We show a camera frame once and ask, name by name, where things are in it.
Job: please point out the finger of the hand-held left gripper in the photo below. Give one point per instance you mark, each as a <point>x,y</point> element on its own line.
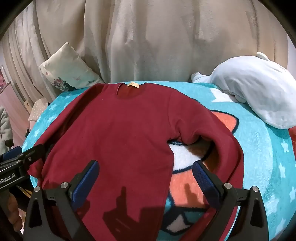
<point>13,151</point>
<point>34,153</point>

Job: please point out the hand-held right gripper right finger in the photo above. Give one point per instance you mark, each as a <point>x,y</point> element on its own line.
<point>205,183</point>

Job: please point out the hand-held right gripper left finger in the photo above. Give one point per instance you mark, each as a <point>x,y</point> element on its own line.
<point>86,183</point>

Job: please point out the dark red sweater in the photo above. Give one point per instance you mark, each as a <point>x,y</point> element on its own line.
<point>115,129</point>

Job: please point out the person's left hand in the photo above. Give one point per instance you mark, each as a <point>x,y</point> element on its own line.
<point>15,213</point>

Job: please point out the grey-green fleece jacket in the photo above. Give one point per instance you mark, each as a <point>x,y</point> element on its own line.
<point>4,125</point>

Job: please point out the polka dot fabric item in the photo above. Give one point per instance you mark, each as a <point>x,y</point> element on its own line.
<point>38,109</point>

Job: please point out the turquoise cartoon printed blanket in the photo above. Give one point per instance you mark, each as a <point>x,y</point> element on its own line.
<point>259,150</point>

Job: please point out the floral print cushion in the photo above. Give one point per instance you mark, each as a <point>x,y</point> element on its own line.
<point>67,69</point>

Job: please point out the pale blue plush toy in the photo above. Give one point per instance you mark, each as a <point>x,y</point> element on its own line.
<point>254,88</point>

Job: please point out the beige fleece curtain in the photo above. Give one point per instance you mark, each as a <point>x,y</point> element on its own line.
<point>150,41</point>

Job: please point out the pink wall poster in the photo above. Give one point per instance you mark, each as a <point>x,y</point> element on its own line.
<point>3,77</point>

